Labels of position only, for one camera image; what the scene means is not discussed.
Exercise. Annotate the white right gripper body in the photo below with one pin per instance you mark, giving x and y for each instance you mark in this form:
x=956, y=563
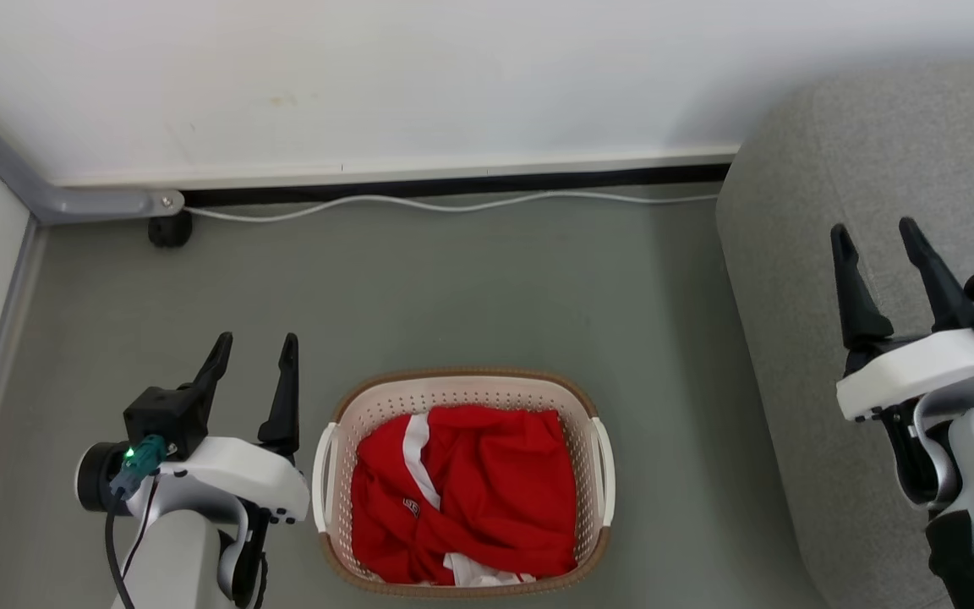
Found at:
x=918, y=372

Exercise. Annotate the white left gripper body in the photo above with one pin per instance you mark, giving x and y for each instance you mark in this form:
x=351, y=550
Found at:
x=242, y=474

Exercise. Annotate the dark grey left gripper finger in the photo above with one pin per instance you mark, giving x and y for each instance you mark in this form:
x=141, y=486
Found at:
x=215, y=368
x=286, y=406

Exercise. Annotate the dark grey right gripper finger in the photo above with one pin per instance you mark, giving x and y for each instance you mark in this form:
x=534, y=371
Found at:
x=939, y=288
x=859, y=304

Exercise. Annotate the red shorts white stripe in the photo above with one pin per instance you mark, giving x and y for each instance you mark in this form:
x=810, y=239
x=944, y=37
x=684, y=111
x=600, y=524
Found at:
x=385, y=516

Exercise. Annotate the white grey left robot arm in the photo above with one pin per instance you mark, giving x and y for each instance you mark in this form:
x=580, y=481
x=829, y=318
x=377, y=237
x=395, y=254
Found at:
x=174, y=558

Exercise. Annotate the cream laundry basket brown rim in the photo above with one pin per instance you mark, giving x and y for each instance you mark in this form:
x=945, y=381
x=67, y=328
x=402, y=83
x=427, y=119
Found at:
x=385, y=402

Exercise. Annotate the black round caster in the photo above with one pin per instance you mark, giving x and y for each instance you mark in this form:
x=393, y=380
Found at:
x=170, y=229

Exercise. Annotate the grey fabric sofa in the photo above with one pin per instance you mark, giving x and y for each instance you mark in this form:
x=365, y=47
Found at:
x=876, y=152

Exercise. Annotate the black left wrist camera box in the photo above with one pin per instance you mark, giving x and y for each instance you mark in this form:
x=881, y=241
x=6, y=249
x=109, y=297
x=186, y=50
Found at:
x=166, y=419

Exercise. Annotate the grey metal pipe bracket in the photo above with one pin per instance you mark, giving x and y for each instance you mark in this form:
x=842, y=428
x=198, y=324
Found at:
x=56, y=201

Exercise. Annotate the white wall baseboard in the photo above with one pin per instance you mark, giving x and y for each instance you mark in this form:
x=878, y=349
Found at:
x=369, y=172

